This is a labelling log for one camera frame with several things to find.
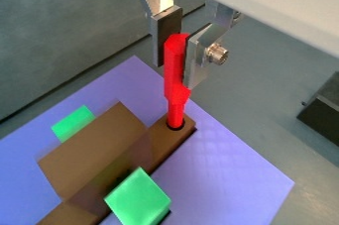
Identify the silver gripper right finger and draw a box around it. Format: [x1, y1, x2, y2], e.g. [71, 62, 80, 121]
[183, 0, 243, 89]

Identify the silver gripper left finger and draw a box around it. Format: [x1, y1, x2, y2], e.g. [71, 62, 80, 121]
[140, 0, 183, 66]

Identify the red peg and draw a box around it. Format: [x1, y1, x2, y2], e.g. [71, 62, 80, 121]
[164, 34, 191, 129]

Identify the purple base board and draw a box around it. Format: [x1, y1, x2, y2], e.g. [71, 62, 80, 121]
[0, 56, 294, 225]

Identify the black angled holder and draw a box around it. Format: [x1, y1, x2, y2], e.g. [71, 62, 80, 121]
[296, 71, 339, 146]

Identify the right green block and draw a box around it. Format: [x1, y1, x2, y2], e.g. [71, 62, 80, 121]
[52, 105, 95, 143]

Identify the green block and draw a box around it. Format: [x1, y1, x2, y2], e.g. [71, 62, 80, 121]
[104, 168, 171, 225]
[52, 105, 95, 143]

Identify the brown upright block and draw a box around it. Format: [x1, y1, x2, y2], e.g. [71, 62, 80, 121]
[37, 103, 196, 225]

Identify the left green block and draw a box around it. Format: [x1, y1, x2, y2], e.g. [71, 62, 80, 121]
[104, 168, 171, 225]

